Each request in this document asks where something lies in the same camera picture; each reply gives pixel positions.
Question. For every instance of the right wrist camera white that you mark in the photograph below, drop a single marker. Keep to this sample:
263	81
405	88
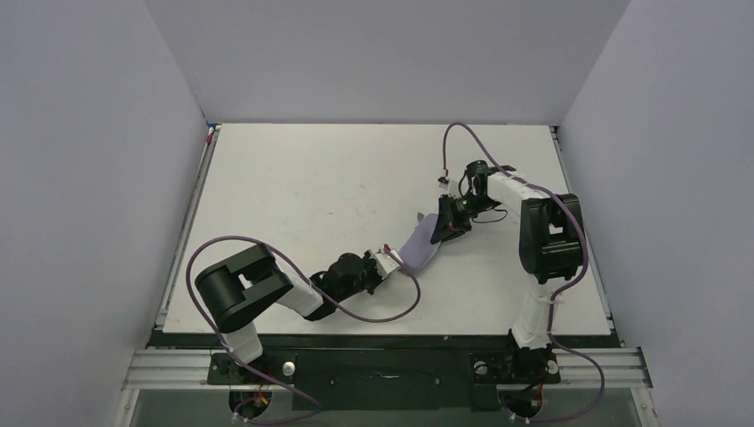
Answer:
450	187

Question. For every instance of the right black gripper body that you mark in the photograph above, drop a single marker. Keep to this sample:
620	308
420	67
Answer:
450	212

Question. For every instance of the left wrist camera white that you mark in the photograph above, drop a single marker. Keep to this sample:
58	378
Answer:
387	261

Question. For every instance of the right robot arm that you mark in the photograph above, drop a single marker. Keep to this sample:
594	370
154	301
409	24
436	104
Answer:
550	249

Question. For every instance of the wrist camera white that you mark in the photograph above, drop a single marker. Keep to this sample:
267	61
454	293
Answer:
450	187
387	261

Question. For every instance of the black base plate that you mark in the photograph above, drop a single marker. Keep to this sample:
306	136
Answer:
472	364

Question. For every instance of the aluminium frame rail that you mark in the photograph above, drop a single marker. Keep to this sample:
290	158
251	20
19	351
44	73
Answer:
191	370

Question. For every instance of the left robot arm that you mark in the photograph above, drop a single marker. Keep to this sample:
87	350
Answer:
240	288

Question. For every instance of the lavender umbrella case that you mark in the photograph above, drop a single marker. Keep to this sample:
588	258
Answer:
418	250

